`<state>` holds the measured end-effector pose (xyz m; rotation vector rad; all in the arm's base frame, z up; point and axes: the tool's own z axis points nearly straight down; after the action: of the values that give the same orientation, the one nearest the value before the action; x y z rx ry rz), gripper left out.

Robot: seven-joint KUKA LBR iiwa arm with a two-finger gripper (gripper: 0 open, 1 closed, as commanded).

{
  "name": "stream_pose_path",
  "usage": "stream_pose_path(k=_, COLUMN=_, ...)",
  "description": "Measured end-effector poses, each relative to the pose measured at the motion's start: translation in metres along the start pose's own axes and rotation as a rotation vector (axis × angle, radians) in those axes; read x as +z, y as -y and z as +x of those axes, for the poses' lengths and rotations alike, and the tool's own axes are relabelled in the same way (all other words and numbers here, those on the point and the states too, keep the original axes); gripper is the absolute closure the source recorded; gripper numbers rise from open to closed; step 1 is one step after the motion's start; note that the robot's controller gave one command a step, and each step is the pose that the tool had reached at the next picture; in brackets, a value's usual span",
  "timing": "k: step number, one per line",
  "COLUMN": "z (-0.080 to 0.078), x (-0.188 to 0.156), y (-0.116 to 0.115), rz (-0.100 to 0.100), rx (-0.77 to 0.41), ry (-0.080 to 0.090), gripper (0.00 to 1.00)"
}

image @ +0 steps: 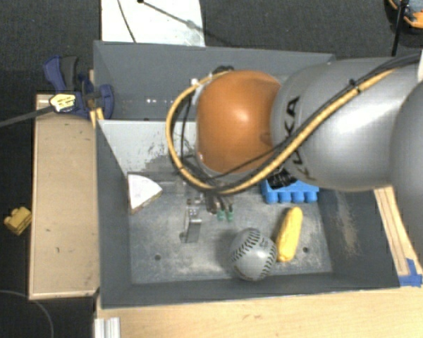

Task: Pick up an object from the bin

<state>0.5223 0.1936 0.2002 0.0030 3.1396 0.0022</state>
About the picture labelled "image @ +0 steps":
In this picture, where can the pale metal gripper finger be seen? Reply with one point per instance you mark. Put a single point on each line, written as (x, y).
(196, 229)
(186, 224)

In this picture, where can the grey metal bin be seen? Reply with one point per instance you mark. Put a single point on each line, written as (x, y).
(169, 245)

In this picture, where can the white wedge-shaped block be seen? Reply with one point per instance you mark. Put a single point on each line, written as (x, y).
(141, 192)

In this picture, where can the grey baseball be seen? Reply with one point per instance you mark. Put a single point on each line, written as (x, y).
(252, 255)

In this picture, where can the blue toy brick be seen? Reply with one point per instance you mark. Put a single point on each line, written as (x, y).
(292, 194)

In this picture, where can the yellow toy corn cob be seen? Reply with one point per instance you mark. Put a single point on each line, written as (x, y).
(289, 234)

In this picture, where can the pale wood flat board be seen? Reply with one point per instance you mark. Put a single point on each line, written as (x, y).
(63, 203)

